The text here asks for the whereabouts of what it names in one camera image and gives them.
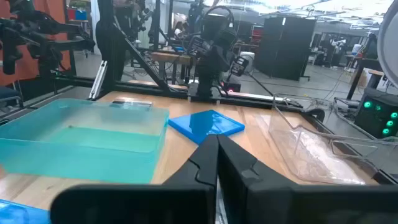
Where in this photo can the black background table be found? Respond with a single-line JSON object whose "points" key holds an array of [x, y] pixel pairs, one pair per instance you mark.
{"points": [[368, 63]]}

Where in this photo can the teal translucent plastic bin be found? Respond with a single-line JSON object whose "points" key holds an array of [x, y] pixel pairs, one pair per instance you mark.
{"points": [[77, 161]]}

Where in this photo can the blue chair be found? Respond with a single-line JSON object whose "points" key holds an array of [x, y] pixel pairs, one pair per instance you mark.
{"points": [[7, 93]]}

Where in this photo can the white bucket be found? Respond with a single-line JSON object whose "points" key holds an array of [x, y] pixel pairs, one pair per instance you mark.
{"points": [[251, 62]]}

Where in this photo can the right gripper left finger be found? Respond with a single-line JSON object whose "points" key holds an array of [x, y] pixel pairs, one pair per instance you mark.
{"points": [[140, 205]]}

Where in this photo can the person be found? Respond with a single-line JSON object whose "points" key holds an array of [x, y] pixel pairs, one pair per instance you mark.
{"points": [[179, 29]]}

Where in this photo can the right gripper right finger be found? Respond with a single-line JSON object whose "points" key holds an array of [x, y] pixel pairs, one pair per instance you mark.
{"points": [[295, 205]]}

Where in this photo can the grey jewel case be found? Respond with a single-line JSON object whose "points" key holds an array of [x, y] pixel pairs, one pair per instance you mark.
{"points": [[132, 104]]}

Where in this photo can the black box with red light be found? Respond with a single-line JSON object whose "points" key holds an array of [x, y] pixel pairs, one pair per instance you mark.
{"points": [[231, 87]]}

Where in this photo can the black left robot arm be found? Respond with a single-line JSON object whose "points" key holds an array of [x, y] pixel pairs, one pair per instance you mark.
{"points": [[211, 77]]}

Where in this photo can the background black robot arm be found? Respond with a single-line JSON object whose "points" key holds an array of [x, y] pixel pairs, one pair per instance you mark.
{"points": [[37, 31]]}

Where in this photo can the black cabinet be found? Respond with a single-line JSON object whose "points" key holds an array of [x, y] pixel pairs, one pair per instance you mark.
{"points": [[283, 46]]}

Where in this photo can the black computer with green lights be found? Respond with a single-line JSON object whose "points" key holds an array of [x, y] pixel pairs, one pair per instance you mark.
{"points": [[373, 121]]}

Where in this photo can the clear plastic tray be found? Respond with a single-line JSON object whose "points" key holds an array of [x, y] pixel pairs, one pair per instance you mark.
{"points": [[311, 155]]}

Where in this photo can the wooden background table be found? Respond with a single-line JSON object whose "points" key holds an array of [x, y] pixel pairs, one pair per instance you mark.
{"points": [[171, 58]]}

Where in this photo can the silver aluminium bar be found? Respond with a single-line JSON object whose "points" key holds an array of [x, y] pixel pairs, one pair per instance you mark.
{"points": [[98, 79]]}

